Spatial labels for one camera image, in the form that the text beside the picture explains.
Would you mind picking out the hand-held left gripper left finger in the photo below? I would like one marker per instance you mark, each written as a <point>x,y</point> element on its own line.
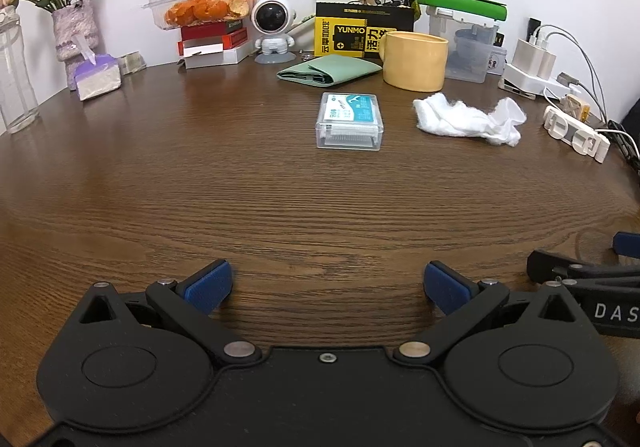
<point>207,286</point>

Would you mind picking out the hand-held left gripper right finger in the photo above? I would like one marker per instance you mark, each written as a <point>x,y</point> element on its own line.
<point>447,288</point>

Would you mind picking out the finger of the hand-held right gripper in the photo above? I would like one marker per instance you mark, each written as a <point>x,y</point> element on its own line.
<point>627,244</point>
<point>555,266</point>

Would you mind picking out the white cloth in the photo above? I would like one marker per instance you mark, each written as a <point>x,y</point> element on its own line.
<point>460,119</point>

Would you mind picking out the clear plastic floss box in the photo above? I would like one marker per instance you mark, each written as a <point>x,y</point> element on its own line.
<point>351,122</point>

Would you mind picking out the clear plastic storage container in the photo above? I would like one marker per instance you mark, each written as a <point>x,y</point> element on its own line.
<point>467,52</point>

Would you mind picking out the green container lid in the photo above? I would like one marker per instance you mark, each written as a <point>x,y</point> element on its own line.
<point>462,4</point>

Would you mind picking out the white clip holder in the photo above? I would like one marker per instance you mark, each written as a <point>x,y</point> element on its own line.
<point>575,134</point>

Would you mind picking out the beige connector plug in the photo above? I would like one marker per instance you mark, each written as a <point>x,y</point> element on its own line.
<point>574,107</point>

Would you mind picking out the white power strip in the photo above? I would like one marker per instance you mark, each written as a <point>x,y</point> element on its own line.
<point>525,82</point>

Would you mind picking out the white charger block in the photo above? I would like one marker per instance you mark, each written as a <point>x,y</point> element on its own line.
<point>534,59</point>

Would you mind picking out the yellow cup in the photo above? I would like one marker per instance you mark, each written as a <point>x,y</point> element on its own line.
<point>415,62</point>

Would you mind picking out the white flat box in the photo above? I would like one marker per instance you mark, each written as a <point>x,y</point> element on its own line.
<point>215,54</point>

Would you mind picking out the purple tissue pack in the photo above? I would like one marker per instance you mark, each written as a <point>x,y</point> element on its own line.
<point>100,77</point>

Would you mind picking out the small grey block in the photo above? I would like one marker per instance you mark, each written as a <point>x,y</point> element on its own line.
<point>131,63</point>

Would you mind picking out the black plug adapter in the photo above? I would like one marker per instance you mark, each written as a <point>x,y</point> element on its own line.
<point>533,27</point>

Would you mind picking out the folded green cloth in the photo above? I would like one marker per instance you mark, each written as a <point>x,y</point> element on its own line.
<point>330,71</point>

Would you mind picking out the red box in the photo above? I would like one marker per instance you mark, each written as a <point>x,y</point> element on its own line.
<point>212,34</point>

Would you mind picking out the white astronaut robot toy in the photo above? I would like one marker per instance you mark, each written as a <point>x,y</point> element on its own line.
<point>270,22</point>

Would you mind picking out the yellow and black box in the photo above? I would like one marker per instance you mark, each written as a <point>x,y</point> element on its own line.
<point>350,34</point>

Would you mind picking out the clear clamshell with orange peels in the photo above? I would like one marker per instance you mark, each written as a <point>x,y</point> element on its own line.
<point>205,7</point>

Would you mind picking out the clear glass bottle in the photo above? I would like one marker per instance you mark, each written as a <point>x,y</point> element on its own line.
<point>15,77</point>

